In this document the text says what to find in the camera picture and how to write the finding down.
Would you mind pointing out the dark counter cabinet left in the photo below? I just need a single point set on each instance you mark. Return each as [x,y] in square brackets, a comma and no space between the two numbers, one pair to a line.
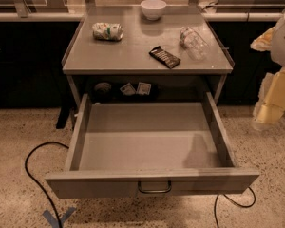
[31,56]

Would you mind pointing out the dark counter cabinet right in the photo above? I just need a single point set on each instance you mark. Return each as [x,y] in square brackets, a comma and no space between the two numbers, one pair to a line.
[235,36]

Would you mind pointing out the crushed green white can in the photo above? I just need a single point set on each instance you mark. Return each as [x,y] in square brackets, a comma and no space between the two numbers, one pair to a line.
[107,31]

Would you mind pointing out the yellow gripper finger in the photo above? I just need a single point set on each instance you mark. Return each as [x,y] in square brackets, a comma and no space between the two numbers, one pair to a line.
[270,106]
[264,41]

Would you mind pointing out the white paper tag right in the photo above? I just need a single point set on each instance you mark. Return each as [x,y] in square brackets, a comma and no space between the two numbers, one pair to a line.
[143,88]

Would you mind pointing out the white paper tag left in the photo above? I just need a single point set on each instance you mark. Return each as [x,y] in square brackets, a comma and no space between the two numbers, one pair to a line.
[128,90]

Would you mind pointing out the grey open top drawer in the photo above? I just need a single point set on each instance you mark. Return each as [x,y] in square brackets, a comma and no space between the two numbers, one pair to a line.
[114,146]

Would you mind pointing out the black rxbar chocolate bar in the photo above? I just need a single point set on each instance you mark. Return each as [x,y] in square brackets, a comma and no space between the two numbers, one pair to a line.
[164,57]

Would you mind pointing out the dark counter cabinet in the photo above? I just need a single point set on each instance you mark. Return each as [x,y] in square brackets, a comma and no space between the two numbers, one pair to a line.
[31,56]
[235,36]

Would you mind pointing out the white paper tag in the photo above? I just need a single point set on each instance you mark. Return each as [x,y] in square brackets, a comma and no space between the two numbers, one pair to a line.
[128,90]
[143,88]

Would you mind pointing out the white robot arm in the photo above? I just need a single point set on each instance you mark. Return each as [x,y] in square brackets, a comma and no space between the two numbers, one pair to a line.
[277,51]

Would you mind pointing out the metal drawer handle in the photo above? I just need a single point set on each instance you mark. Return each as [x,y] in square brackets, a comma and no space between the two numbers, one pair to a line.
[154,187]

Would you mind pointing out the white ceramic bowl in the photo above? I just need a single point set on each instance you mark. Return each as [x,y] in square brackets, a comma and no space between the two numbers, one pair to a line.
[153,9]

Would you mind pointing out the grey cabinet table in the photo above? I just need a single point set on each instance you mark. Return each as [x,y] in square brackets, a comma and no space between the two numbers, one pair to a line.
[130,56]

